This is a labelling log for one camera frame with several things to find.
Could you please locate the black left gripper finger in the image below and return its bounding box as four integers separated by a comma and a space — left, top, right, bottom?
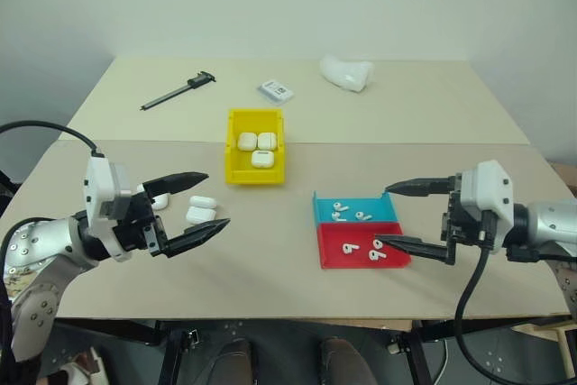
143, 171, 210, 199
163, 217, 233, 258

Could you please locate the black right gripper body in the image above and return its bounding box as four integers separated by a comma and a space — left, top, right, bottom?
440, 173, 491, 245

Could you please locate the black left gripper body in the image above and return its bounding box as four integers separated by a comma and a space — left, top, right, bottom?
111, 189, 172, 259

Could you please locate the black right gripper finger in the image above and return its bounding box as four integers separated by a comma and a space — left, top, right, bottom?
383, 175, 455, 198
372, 234, 457, 267

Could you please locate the yellow plastic bin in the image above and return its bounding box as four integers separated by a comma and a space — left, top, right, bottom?
224, 107, 288, 188

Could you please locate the small grey white box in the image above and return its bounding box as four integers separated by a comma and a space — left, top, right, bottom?
257, 79, 296, 107

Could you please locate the blue plastic tray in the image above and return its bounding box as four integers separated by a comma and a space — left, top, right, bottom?
311, 190, 403, 227

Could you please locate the red plastic tray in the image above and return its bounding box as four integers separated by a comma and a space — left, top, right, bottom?
315, 221, 413, 271

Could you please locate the black digital caliper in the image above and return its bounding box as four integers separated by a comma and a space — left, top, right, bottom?
139, 69, 218, 113

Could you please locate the white crumpled plastic bag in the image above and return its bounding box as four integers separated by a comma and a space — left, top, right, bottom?
318, 54, 376, 95

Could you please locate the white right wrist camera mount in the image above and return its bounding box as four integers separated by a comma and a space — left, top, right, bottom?
458, 159, 516, 255

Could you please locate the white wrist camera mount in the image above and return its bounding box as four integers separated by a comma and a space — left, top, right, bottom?
82, 156, 137, 263
458, 159, 516, 255

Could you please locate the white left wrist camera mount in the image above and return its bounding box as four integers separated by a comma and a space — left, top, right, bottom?
82, 156, 137, 263

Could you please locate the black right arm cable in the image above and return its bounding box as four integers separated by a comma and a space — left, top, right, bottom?
452, 208, 577, 385

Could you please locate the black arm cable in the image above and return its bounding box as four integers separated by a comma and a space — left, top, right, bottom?
452, 208, 577, 385
0, 120, 107, 160

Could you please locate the black metal table frame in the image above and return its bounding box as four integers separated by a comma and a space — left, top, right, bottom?
52, 316, 563, 385

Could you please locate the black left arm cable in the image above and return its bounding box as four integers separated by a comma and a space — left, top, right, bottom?
0, 120, 107, 160

